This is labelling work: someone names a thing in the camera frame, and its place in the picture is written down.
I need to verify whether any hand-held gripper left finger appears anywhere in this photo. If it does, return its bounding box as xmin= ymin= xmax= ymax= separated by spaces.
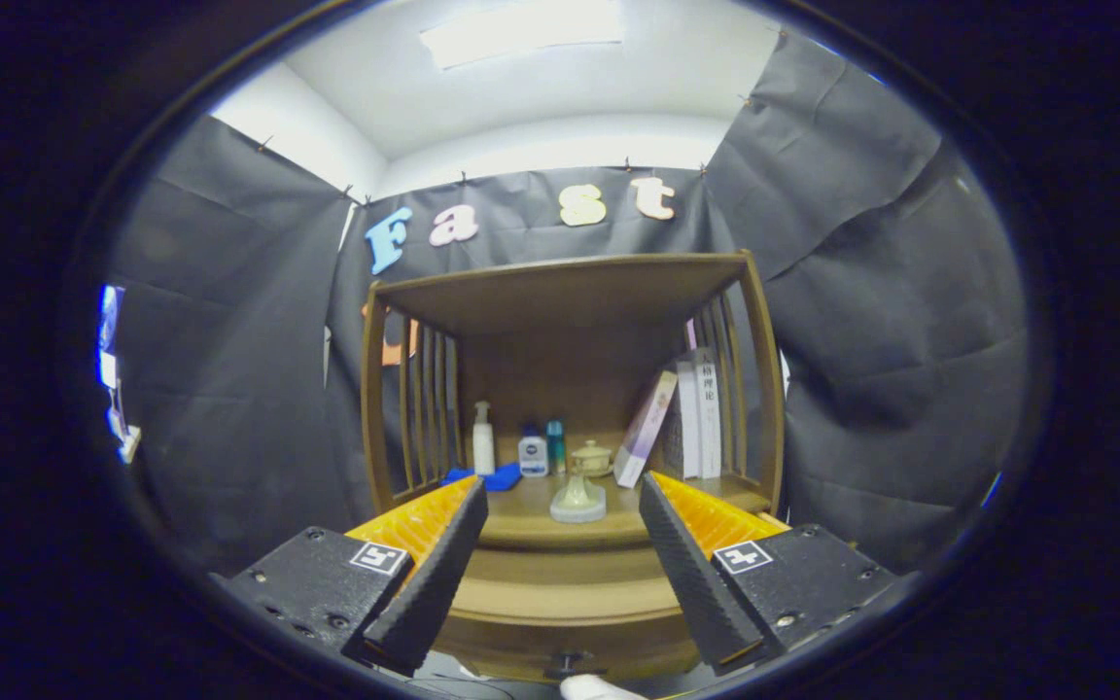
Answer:
xmin=213 ymin=474 xmax=490 ymax=677

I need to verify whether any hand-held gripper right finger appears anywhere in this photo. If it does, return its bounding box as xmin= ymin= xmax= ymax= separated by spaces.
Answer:
xmin=638 ymin=472 xmax=899 ymax=676

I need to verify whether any brown wooden drawer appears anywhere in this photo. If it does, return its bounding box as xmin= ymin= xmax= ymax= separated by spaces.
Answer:
xmin=429 ymin=544 xmax=707 ymax=682

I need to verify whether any pale green ceramic ornament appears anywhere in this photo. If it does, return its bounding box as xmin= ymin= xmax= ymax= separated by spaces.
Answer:
xmin=549 ymin=472 xmax=608 ymax=525

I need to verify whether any wooden countertop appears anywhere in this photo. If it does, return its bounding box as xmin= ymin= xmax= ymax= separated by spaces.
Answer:
xmin=395 ymin=467 xmax=775 ymax=550

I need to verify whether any brown wooden cabinet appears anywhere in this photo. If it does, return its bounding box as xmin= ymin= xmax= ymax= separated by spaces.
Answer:
xmin=361 ymin=250 xmax=787 ymax=550

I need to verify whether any blue folded cloth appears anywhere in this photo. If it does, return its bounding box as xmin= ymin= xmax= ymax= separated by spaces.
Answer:
xmin=440 ymin=462 xmax=523 ymax=492

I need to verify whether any white pump bottle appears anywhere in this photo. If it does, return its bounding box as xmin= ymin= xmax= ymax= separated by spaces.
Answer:
xmin=472 ymin=401 xmax=497 ymax=476

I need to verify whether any white rounded object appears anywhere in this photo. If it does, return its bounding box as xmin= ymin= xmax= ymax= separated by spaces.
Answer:
xmin=560 ymin=674 xmax=648 ymax=700

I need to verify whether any white bottle with blue cap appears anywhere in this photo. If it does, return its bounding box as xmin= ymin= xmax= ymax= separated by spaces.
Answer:
xmin=518 ymin=423 xmax=550 ymax=478

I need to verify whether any beige lidded teacup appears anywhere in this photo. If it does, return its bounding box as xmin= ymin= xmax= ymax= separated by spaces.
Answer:
xmin=570 ymin=439 xmax=614 ymax=478

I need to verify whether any lilac book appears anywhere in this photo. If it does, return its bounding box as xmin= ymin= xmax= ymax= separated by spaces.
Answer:
xmin=613 ymin=369 xmax=680 ymax=489

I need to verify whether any white book with patterned cover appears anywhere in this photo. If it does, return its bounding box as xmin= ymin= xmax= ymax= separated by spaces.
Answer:
xmin=662 ymin=360 xmax=702 ymax=480

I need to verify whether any white book with black lettering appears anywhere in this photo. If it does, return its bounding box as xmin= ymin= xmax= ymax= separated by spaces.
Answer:
xmin=694 ymin=347 xmax=724 ymax=479

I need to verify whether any white hanging device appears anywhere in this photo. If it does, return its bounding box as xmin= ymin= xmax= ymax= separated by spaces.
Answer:
xmin=98 ymin=284 xmax=143 ymax=465

